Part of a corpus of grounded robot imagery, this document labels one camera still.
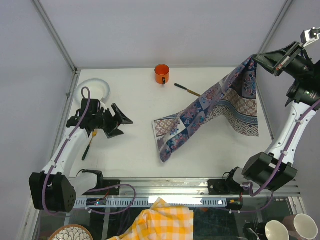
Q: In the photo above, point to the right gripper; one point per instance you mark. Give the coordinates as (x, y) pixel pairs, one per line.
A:
(278, 61)

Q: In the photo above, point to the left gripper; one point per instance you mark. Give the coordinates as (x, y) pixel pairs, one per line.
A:
(115, 121)

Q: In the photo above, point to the patterned placemat cloth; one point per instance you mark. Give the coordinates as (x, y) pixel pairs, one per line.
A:
(233, 97)

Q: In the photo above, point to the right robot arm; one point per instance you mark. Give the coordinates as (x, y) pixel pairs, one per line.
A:
(273, 168)

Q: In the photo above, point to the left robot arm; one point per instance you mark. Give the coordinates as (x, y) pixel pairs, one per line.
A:
(53, 189)

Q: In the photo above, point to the white blue-rimmed bowl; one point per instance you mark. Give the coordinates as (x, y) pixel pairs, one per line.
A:
(99, 89)

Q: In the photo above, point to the orange mug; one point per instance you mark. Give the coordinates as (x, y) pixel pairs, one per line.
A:
(162, 73)

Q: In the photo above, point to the yellow checkered cloth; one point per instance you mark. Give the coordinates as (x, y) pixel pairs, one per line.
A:
(161, 221)

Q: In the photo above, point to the patterned brown plate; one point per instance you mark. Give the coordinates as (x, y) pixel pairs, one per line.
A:
(71, 232)

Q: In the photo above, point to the brown white cup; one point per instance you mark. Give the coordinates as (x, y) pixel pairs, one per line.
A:
(301, 226)

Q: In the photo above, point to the gold fork green handle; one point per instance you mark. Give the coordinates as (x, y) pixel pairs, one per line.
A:
(94, 133)

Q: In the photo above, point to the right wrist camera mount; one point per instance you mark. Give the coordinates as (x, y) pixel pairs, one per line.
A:
(310, 36)

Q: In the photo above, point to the gold knife green handle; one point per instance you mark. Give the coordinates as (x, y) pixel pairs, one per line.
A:
(186, 89)

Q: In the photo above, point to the white cable duct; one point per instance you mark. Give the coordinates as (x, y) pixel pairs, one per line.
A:
(147, 202)

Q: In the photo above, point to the aluminium mounting rail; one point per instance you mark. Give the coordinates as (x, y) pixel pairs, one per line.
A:
(156, 186)

